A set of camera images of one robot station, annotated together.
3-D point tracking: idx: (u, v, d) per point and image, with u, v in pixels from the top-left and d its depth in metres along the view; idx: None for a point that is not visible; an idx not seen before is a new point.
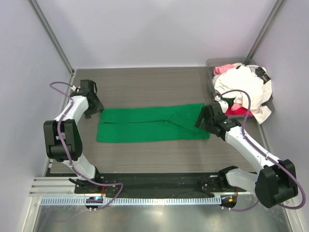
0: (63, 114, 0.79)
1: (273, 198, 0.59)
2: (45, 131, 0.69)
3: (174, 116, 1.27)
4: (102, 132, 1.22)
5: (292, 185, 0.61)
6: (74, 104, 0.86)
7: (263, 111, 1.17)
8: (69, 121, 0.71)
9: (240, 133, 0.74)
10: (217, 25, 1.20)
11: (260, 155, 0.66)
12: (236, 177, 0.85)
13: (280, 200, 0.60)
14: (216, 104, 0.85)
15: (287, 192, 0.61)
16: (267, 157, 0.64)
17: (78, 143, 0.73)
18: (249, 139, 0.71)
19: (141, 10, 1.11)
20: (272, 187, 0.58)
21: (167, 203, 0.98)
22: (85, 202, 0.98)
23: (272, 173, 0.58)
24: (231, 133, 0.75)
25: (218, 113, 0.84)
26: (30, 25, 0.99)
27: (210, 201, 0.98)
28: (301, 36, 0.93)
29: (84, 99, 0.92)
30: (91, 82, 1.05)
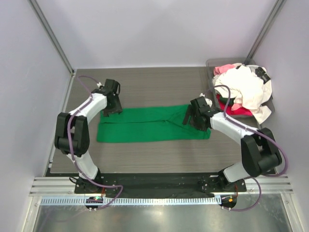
0: (78, 109, 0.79)
1: (258, 166, 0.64)
2: (58, 121, 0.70)
3: (173, 116, 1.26)
4: (103, 132, 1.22)
5: (275, 151, 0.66)
6: (91, 102, 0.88)
7: (263, 111, 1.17)
8: (81, 118, 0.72)
9: (222, 116, 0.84)
10: (217, 24, 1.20)
11: (241, 129, 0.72)
12: (231, 171, 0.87)
13: (267, 167, 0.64)
14: (201, 98, 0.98)
15: (273, 158, 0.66)
16: (246, 129, 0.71)
17: (85, 142, 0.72)
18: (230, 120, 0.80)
19: (141, 9, 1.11)
20: (253, 153, 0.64)
21: (167, 203, 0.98)
22: (85, 202, 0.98)
23: (250, 140, 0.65)
24: (215, 118, 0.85)
25: (203, 105, 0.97)
26: (30, 25, 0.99)
27: (209, 201, 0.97)
28: (301, 36, 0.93)
29: (102, 99, 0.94)
30: (115, 83, 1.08)
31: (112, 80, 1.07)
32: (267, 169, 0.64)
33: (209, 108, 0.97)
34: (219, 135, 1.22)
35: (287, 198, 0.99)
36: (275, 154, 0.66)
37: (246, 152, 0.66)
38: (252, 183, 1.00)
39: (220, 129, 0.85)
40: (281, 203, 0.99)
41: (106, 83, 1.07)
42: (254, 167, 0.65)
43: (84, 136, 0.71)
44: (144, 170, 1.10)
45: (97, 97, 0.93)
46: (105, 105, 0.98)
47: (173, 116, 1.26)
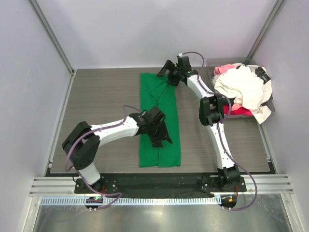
0: (101, 127, 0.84)
1: (206, 117, 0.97)
2: (78, 127, 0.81)
3: (156, 94, 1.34)
4: (147, 159, 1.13)
5: (220, 110, 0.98)
6: (120, 125, 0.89)
7: (263, 111, 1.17)
8: (94, 137, 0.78)
9: (196, 78, 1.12)
10: (217, 24, 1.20)
11: (203, 92, 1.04)
12: (218, 159, 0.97)
13: (212, 119, 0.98)
14: (185, 58, 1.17)
15: (217, 114, 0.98)
16: (207, 93, 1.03)
17: (87, 160, 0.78)
18: (201, 82, 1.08)
19: (142, 10, 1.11)
20: (206, 109, 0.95)
21: (167, 203, 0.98)
22: (85, 202, 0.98)
23: (207, 100, 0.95)
24: (190, 79, 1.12)
25: (186, 65, 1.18)
26: (30, 26, 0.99)
27: (210, 201, 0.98)
28: (301, 36, 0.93)
29: (133, 129, 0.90)
30: (158, 115, 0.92)
31: (157, 112, 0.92)
32: (213, 121, 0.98)
33: (189, 67, 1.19)
34: None
35: (287, 198, 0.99)
36: (220, 113, 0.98)
37: (203, 108, 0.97)
38: (252, 183, 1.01)
39: (192, 87, 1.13)
40: (281, 203, 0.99)
41: (150, 110, 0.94)
42: (205, 118, 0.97)
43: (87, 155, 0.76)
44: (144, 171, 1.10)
45: (131, 124, 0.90)
46: (133, 133, 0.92)
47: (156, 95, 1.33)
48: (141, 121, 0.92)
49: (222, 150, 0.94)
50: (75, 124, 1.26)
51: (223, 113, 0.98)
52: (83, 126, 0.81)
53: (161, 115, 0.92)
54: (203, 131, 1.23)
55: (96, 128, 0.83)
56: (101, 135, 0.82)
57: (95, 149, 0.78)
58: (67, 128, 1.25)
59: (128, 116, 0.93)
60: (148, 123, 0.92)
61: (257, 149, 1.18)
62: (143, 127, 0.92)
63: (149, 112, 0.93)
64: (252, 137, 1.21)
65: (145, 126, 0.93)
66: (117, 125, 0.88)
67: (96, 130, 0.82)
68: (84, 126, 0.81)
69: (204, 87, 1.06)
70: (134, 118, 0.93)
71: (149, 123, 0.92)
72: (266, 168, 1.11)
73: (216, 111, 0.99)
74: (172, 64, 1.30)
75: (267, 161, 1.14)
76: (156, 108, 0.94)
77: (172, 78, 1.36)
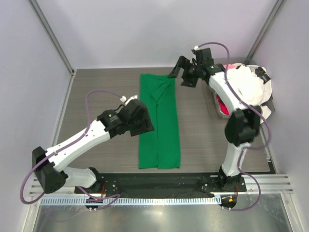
0: (55, 152, 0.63)
1: (237, 135, 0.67)
2: (33, 152, 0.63)
3: (156, 95, 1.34)
4: (147, 159, 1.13)
5: (256, 126, 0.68)
6: (82, 138, 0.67)
7: (263, 111, 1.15)
8: (47, 169, 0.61)
9: (223, 79, 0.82)
10: (217, 24, 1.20)
11: (235, 100, 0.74)
12: (226, 164, 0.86)
13: (245, 138, 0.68)
14: (206, 50, 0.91)
15: (252, 132, 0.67)
16: (241, 102, 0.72)
17: (49, 189, 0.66)
18: (229, 85, 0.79)
19: (141, 9, 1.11)
20: (239, 126, 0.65)
21: (167, 203, 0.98)
22: (85, 202, 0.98)
23: (241, 113, 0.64)
24: (215, 78, 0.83)
25: (207, 58, 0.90)
26: (30, 26, 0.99)
27: (210, 201, 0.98)
28: (301, 35, 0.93)
29: (103, 135, 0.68)
30: (137, 110, 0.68)
31: (134, 106, 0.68)
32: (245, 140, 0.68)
33: (212, 62, 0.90)
34: (219, 135, 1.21)
35: (287, 198, 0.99)
36: (256, 129, 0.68)
37: (232, 123, 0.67)
38: (252, 183, 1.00)
39: (216, 88, 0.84)
40: (281, 203, 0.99)
41: (128, 104, 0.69)
42: (229, 136, 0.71)
43: (47, 186, 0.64)
44: (144, 171, 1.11)
45: (97, 132, 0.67)
46: (108, 138, 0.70)
47: (156, 96, 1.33)
48: (113, 122, 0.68)
49: (234, 165, 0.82)
50: (75, 124, 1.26)
51: (259, 131, 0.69)
52: (37, 152, 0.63)
53: (141, 109, 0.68)
54: (203, 131, 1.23)
55: (50, 153, 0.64)
56: (57, 161, 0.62)
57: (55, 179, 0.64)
58: (67, 128, 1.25)
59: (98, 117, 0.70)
60: (126, 121, 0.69)
61: (257, 149, 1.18)
62: (119, 126, 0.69)
63: (127, 107, 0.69)
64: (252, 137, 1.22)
65: (120, 126, 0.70)
66: (78, 141, 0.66)
67: (49, 156, 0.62)
68: (39, 152, 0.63)
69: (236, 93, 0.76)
70: (103, 122, 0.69)
71: (126, 120, 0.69)
72: (266, 168, 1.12)
73: (250, 127, 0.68)
74: (187, 59, 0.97)
75: (267, 161, 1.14)
76: (134, 101, 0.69)
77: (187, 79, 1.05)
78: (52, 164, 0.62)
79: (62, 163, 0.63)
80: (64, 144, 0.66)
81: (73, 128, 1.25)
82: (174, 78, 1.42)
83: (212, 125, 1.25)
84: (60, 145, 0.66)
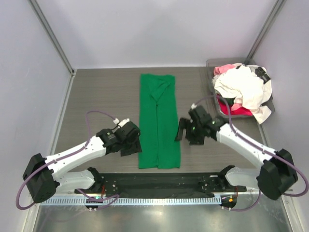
0: (55, 160, 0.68)
1: (277, 189, 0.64)
2: (32, 160, 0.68)
3: (156, 94, 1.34)
4: (147, 159, 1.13)
5: (292, 172, 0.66)
6: (82, 150, 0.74)
7: (263, 111, 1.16)
8: (46, 175, 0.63)
9: (231, 130, 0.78)
10: (218, 25, 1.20)
11: (257, 151, 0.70)
12: (236, 179, 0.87)
13: (286, 188, 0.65)
14: (199, 107, 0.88)
15: (289, 179, 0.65)
16: (264, 151, 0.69)
17: (40, 198, 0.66)
18: (241, 136, 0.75)
19: (142, 10, 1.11)
20: (275, 179, 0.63)
21: (167, 203, 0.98)
22: (85, 202, 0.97)
23: (272, 166, 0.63)
24: (222, 133, 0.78)
25: (203, 115, 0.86)
26: (30, 27, 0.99)
27: (209, 201, 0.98)
28: (301, 36, 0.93)
29: (100, 150, 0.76)
30: (132, 132, 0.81)
31: (130, 126, 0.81)
32: (285, 189, 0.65)
33: (210, 116, 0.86)
34: None
35: (287, 198, 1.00)
36: (292, 175, 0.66)
37: (266, 179, 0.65)
38: None
39: (228, 143, 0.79)
40: (281, 203, 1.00)
41: (123, 126, 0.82)
42: (266, 191, 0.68)
43: (38, 195, 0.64)
44: (144, 171, 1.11)
45: (96, 146, 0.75)
46: (102, 154, 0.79)
47: (156, 96, 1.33)
48: (111, 140, 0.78)
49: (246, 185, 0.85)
50: (75, 124, 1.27)
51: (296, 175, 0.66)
52: (36, 159, 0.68)
53: (135, 131, 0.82)
54: None
55: (50, 161, 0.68)
56: (56, 168, 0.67)
57: (49, 187, 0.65)
58: (67, 128, 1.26)
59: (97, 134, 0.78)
60: (120, 140, 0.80)
61: None
62: (114, 144, 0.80)
63: (122, 128, 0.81)
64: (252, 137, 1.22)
65: (115, 144, 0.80)
66: (78, 152, 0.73)
67: (49, 164, 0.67)
68: (38, 159, 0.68)
69: (253, 142, 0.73)
70: (102, 138, 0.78)
71: (121, 139, 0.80)
72: None
73: (285, 174, 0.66)
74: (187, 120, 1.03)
75: None
76: (130, 123, 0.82)
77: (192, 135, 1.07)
78: (50, 171, 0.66)
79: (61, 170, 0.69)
80: (64, 154, 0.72)
81: (73, 128, 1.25)
82: (174, 77, 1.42)
83: None
84: (59, 154, 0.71)
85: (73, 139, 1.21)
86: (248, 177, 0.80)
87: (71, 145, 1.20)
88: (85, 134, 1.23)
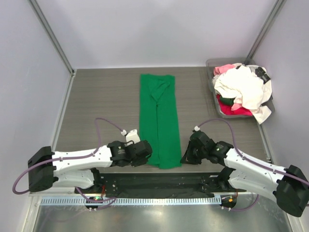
0: (61, 158, 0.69)
1: (298, 206, 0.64)
2: (40, 151, 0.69)
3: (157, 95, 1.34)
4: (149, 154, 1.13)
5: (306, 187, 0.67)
6: (89, 157, 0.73)
7: (263, 111, 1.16)
8: (47, 170, 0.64)
9: (237, 154, 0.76)
10: (218, 24, 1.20)
11: (268, 171, 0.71)
12: (240, 185, 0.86)
13: (305, 204, 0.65)
14: (201, 134, 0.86)
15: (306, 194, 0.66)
16: (275, 171, 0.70)
17: (35, 189, 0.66)
18: (249, 159, 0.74)
19: (142, 9, 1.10)
20: (294, 197, 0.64)
21: (167, 203, 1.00)
22: (85, 202, 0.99)
23: (287, 186, 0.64)
24: (230, 159, 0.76)
25: (207, 141, 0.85)
26: (30, 28, 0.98)
27: (210, 201, 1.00)
28: (301, 35, 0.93)
29: (105, 162, 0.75)
30: (144, 151, 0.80)
31: (143, 145, 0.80)
32: (305, 204, 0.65)
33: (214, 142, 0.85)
34: (219, 135, 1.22)
35: None
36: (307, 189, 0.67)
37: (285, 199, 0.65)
38: None
39: (234, 167, 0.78)
40: None
41: (137, 143, 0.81)
42: (287, 209, 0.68)
43: (33, 186, 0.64)
44: (143, 171, 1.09)
45: (103, 157, 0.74)
46: (106, 166, 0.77)
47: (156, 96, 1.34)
48: (119, 155, 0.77)
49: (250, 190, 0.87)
50: (76, 124, 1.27)
51: None
52: (44, 152, 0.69)
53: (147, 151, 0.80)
54: None
55: (56, 157, 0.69)
56: (59, 166, 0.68)
57: (46, 182, 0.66)
58: (67, 127, 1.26)
59: (108, 144, 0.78)
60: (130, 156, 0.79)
61: (257, 149, 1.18)
62: (120, 160, 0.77)
63: (134, 145, 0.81)
64: (252, 137, 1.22)
65: (123, 160, 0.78)
66: (85, 158, 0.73)
67: (54, 160, 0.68)
68: (46, 152, 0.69)
69: (261, 164, 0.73)
70: (112, 150, 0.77)
71: (130, 156, 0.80)
72: None
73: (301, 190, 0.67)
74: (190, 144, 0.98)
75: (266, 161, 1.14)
76: (144, 143, 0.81)
77: (193, 158, 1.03)
78: (53, 167, 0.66)
79: (63, 170, 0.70)
80: (71, 154, 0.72)
81: (72, 128, 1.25)
82: (174, 77, 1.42)
83: (211, 125, 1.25)
84: (67, 154, 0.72)
85: (73, 139, 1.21)
86: (260, 190, 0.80)
87: (71, 145, 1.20)
88: (85, 134, 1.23)
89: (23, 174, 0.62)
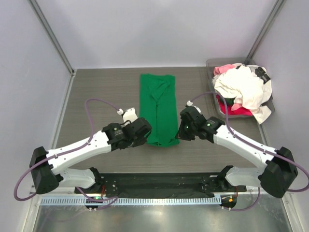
0: (56, 155, 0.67)
1: (282, 187, 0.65)
2: (34, 152, 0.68)
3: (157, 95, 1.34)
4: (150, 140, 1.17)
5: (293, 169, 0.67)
6: (85, 147, 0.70)
7: (263, 111, 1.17)
8: (44, 171, 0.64)
9: (228, 132, 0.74)
10: (218, 25, 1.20)
11: (258, 151, 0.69)
12: (236, 180, 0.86)
13: (288, 185, 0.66)
14: (192, 108, 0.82)
15: (291, 177, 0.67)
16: (265, 152, 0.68)
17: (42, 190, 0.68)
18: (240, 137, 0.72)
19: (141, 9, 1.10)
20: (280, 179, 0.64)
21: (167, 203, 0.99)
22: (85, 202, 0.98)
23: (275, 166, 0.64)
24: (220, 136, 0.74)
25: (197, 117, 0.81)
26: (30, 28, 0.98)
27: (210, 201, 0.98)
28: (301, 35, 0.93)
29: (104, 147, 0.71)
30: (143, 128, 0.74)
31: (140, 123, 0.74)
32: (288, 186, 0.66)
33: (203, 118, 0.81)
34: None
35: (287, 198, 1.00)
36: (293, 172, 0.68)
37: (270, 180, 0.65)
38: None
39: (225, 145, 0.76)
40: (281, 203, 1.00)
41: (134, 122, 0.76)
42: (270, 190, 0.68)
43: (40, 186, 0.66)
44: (143, 171, 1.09)
45: (100, 143, 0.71)
46: (108, 150, 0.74)
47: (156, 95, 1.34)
48: (117, 136, 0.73)
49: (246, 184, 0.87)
50: (76, 125, 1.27)
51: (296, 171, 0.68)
52: (38, 152, 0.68)
53: (145, 128, 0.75)
54: None
55: (50, 155, 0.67)
56: (55, 164, 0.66)
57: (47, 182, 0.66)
58: (67, 127, 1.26)
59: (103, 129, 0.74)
60: (129, 136, 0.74)
61: None
62: (120, 141, 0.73)
63: (132, 124, 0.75)
64: (252, 137, 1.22)
65: (122, 141, 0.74)
66: (80, 150, 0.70)
67: (49, 158, 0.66)
68: (40, 152, 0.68)
69: (252, 143, 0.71)
70: (108, 134, 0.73)
71: (129, 136, 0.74)
72: None
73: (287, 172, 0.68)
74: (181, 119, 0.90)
75: None
76: (141, 120, 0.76)
77: (184, 135, 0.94)
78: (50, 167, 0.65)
79: (61, 166, 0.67)
80: (66, 149, 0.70)
81: (73, 128, 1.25)
82: (174, 77, 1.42)
83: None
84: (62, 150, 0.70)
85: (73, 139, 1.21)
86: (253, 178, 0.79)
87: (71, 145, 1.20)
88: (85, 134, 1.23)
89: (23, 177, 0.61)
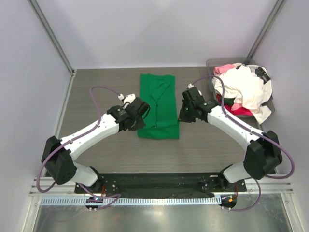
0: (71, 140, 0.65)
1: (262, 168, 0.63)
2: (47, 142, 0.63)
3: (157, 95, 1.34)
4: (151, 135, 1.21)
5: (277, 154, 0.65)
6: (95, 129, 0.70)
7: (263, 111, 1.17)
8: (63, 157, 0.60)
9: (221, 112, 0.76)
10: (218, 24, 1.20)
11: (245, 131, 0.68)
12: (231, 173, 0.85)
13: (270, 169, 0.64)
14: (193, 88, 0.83)
15: (274, 161, 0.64)
16: (252, 132, 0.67)
17: (61, 180, 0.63)
18: (231, 117, 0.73)
19: (141, 9, 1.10)
20: (260, 159, 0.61)
21: (167, 203, 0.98)
22: (85, 202, 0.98)
23: (258, 146, 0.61)
24: (213, 114, 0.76)
25: (196, 96, 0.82)
26: (30, 28, 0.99)
27: (209, 201, 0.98)
28: (302, 35, 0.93)
29: (113, 127, 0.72)
30: (143, 108, 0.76)
31: (140, 102, 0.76)
32: (270, 170, 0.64)
33: (203, 99, 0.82)
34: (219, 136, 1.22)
35: (287, 198, 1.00)
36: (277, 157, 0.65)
37: (251, 158, 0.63)
38: (252, 183, 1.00)
39: (217, 124, 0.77)
40: (281, 203, 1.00)
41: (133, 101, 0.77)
42: (251, 171, 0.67)
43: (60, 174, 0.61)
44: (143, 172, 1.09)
45: (109, 123, 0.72)
46: (115, 131, 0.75)
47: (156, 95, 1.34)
48: (122, 116, 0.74)
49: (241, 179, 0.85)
50: (76, 125, 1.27)
51: (279, 157, 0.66)
52: (51, 141, 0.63)
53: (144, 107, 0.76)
54: (203, 132, 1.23)
55: (65, 142, 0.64)
56: (73, 148, 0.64)
57: (67, 169, 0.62)
58: (67, 127, 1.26)
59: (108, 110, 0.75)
60: (132, 115, 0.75)
61: None
62: (125, 120, 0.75)
63: (133, 104, 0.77)
64: None
65: (127, 120, 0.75)
66: (91, 132, 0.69)
67: (65, 144, 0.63)
68: (53, 140, 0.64)
69: (241, 123, 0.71)
70: (113, 115, 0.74)
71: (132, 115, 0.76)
72: None
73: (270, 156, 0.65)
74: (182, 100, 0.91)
75: None
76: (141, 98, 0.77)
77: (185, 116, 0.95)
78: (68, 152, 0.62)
79: (78, 150, 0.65)
80: (78, 134, 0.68)
81: (73, 128, 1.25)
82: (174, 77, 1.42)
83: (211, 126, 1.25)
84: (74, 135, 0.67)
85: None
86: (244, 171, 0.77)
87: None
88: None
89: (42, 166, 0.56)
